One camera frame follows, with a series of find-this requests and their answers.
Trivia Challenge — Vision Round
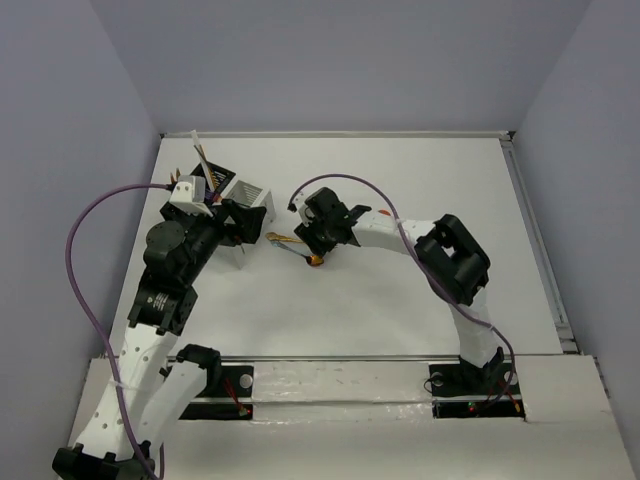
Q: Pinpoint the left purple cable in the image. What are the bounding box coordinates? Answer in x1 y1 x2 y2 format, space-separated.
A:
64 182 176 480

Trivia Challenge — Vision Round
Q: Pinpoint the iridescent metal spoon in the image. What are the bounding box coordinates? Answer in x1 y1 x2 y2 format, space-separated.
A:
271 241 324 267

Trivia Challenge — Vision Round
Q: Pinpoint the metal rail front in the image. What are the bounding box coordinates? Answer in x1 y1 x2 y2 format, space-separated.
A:
99 353 601 362

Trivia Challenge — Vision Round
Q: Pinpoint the white utensil container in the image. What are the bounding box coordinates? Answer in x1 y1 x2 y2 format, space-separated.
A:
222 178 276 269

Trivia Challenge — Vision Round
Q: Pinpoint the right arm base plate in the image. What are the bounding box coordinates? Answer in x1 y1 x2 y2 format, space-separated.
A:
423 362 526 419

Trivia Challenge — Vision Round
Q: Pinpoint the metal rail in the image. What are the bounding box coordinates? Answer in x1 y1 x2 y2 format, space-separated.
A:
160 130 516 139
99 353 601 362

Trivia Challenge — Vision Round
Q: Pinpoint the black utensil container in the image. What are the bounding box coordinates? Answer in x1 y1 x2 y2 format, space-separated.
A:
160 161 235 221

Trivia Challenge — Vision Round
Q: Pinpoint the metal rail back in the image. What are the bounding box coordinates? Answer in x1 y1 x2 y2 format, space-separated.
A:
160 130 516 139

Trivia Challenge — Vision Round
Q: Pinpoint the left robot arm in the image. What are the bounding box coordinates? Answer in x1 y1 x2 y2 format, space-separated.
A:
52 199 268 479

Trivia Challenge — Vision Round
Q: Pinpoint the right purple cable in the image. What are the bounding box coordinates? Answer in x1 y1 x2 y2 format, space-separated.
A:
288 173 516 416

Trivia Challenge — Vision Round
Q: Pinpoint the orange chopstick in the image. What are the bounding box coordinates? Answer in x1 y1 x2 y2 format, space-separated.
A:
195 145 217 193

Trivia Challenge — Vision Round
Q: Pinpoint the white chopstick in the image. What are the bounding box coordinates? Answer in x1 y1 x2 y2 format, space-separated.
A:
190 130 207 168
190 130 201 150

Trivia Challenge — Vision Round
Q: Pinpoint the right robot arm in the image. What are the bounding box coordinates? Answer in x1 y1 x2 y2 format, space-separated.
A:
288 187 504 392

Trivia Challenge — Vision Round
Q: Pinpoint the gold ornate fork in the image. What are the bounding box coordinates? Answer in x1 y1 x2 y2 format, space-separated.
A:
265 232 303 244

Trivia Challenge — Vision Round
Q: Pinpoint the purple cable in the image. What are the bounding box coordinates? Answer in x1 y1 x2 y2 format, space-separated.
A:
64 182 176 480
288 173 516 416

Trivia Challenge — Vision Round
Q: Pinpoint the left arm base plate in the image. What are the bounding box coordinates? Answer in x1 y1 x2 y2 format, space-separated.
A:
180 363 254 421

